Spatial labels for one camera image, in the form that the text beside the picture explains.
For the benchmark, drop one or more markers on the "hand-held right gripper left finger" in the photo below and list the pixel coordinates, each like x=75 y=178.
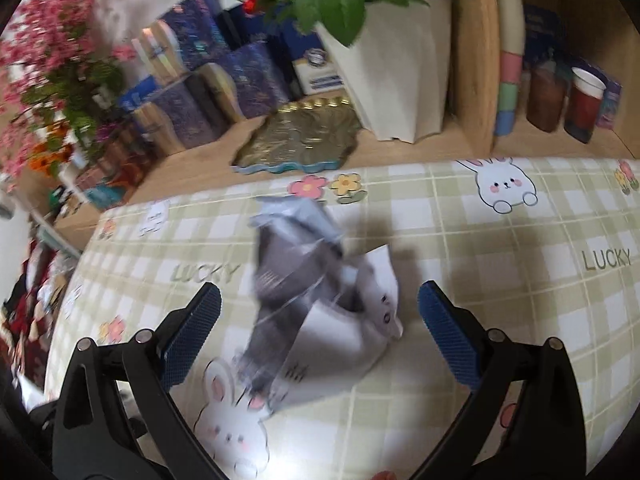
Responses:
x=192 y=332

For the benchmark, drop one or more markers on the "brown plastic cup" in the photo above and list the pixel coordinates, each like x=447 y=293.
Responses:
x=547 y=100

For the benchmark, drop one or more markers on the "blue white labelled box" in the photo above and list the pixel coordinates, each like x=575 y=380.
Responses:
x=315 y=67

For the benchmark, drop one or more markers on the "red cup white rim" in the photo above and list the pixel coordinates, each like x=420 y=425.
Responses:
x=582 y=110

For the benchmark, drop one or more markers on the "red rose plant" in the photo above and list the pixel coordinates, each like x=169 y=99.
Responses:
x=340 y=5

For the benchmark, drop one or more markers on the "scalloped gold tin lid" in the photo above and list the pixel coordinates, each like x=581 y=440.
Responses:
x=295 y=137

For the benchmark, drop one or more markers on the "blue flat carton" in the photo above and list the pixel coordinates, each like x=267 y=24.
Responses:
x=137 y=92

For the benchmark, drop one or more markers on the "small purple blue box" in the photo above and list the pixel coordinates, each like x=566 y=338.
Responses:
x=611 y=100

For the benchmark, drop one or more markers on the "checked bunny tablecloth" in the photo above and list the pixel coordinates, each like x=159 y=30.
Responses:
x=500 y=285

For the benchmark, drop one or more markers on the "stack of pastel paper cups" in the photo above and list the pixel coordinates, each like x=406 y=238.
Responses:
x=510 y=65

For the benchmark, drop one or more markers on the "dark blue box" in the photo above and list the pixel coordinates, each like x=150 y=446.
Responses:
x=542 y=35

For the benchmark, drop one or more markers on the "orange flower bunch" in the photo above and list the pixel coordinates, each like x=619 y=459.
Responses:
x=47 y=160

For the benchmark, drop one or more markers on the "pink blossom bouquet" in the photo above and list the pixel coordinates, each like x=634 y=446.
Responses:
x=45 y=35

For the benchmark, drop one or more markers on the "gold blue gift box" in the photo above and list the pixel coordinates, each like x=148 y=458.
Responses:
x=255 y=80
x=195 y=35
x=180 y=115

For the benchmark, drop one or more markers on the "red checked blanket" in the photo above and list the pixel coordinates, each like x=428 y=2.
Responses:
x=30 y=310

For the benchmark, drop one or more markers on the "wooden shelf unit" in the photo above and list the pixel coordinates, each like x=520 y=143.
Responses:
x=472 y=60

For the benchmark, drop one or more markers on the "scalloped painted tin box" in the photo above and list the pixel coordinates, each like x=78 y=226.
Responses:
x=115 y=185

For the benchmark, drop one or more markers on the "grey plastic bag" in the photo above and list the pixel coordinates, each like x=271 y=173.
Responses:
x=285 y=270

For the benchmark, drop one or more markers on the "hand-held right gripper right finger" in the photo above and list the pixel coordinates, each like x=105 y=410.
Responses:
x=447 y=335

